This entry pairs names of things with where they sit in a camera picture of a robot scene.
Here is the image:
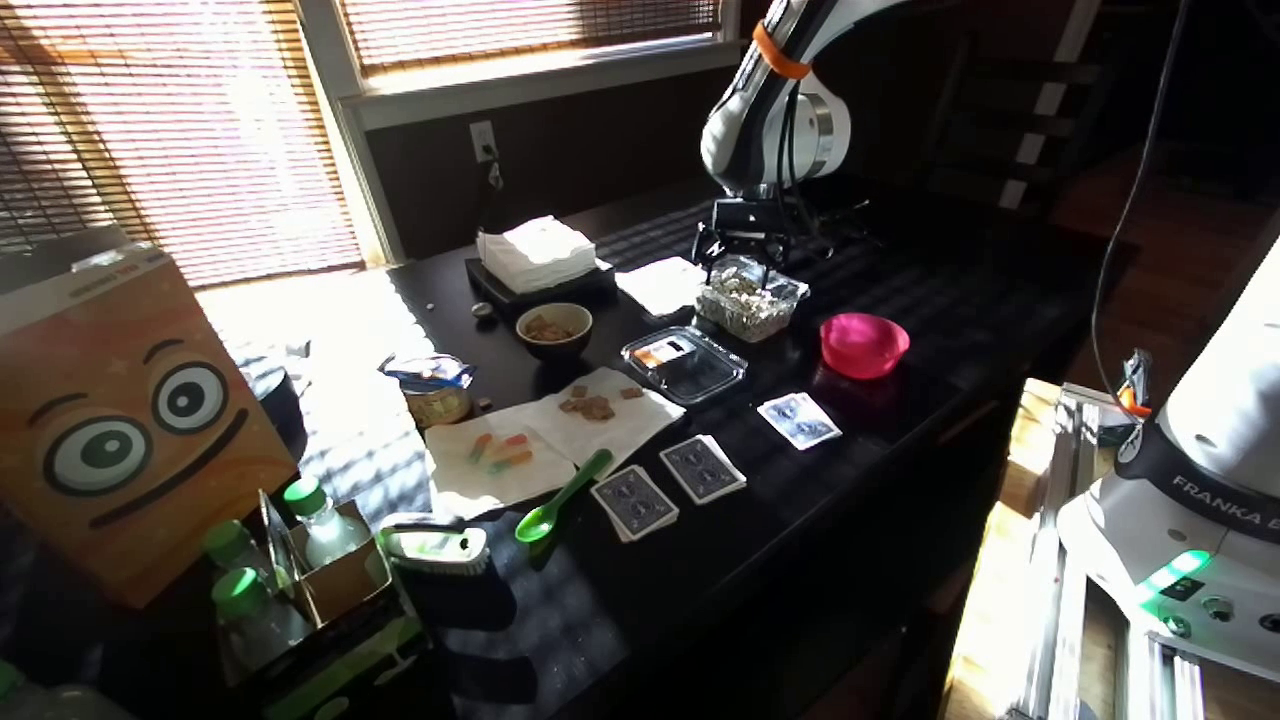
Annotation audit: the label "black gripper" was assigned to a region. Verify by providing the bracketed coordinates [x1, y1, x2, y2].
[693, 197, 836, 273]

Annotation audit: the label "clear plastic seed container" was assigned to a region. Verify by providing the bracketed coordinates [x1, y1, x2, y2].
[693, 250, 812, 348]

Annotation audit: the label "pink plastic bowl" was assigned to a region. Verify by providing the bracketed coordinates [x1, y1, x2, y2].
[816, 307, 915, 385]

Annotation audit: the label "small dark snack bowl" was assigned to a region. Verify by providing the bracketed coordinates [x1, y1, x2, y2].
[511, 300, 599, 362]

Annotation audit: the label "single flat white napkin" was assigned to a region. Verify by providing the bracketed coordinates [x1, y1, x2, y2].
[613, 250, 710, 319]

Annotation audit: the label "white face-up playing card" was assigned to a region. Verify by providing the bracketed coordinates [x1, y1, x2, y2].
[752, 388, 849, 455]

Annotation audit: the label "white square box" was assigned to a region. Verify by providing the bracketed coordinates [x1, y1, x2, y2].
[470, 211, 605, 295]

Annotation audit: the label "brown snack pieces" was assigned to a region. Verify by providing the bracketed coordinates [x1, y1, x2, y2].
[555, 385, 648, 427]

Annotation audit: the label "black tray under napkins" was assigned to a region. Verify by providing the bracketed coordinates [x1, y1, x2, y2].
[461, 250, 619, 324]

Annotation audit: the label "white paper towel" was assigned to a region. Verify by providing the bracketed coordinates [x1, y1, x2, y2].
[419, 362, 689, 522]

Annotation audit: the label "narrow wooden window blind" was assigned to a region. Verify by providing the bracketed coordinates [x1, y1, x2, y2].
[334, 0, 730, 74]

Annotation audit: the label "orange snack pieces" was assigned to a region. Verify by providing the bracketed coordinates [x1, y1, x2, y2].
[465, 427, 537, 471]

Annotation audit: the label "crumpled foil snack bag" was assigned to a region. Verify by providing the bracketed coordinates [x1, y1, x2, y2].
[374, 348, 478, 433]

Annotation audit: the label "green plastic spoon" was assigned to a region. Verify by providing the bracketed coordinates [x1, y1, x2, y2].
[511, 445, 619, 551]

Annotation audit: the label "white and green small packet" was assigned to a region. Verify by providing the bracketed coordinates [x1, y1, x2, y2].
[374, 518, 496, 581]

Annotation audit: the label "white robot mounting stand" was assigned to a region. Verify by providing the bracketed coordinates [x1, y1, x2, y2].
[1010, 376, 1280, 720]

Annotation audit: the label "clear bottle with green cap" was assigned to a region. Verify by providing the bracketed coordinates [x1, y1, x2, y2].
[199, 514, 270, 572]
[209, 563, 313, 682]
[275, 477, 390, 629]

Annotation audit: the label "green cardboard bottle carrier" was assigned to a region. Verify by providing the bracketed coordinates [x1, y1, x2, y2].
[212, 491, 433, 717]

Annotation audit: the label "wide wooden window blind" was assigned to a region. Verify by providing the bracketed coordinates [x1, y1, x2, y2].
[0, 0, 366, 292]

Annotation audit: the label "cardboard box with cartoon face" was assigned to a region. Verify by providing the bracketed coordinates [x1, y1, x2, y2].
[0, 245, 299, 613]

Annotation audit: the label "orange strap on arm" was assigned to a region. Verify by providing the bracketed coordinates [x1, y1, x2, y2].
[749, 20, 816, 83]

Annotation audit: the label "white wall outlet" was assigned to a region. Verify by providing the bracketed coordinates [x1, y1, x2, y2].
[465, 116, 504, 171]

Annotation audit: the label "grey hanging cable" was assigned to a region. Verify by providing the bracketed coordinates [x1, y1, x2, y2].
[1084, 0, 1195, 391]

